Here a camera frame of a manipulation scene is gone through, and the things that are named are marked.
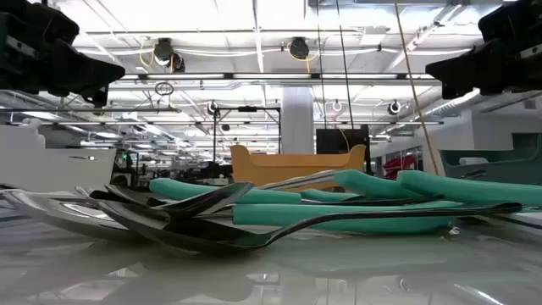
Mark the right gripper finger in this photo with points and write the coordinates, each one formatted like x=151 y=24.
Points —
x=449 y=92
x=466 y=70

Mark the dark machine with green light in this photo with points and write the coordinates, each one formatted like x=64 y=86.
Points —
x=125 y=169

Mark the white plastic bin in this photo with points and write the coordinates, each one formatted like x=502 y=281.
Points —
x=55 y=173

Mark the red object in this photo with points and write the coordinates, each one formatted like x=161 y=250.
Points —
x=398 y=165

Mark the dark teal plastic bin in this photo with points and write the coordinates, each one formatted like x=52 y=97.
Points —
x=499 y=169

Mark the long ceiling light bar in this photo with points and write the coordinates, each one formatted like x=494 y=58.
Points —
x=190 y=76

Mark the black hanging panel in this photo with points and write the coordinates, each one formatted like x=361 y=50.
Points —
x=334 y=142

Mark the white concrete column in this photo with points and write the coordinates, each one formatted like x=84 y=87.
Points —
x=296 y=123

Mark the orange plastic bin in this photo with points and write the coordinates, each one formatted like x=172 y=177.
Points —
x=288 y=169

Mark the black metal frame rig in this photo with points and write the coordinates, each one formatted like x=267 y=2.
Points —
x=247 y=109

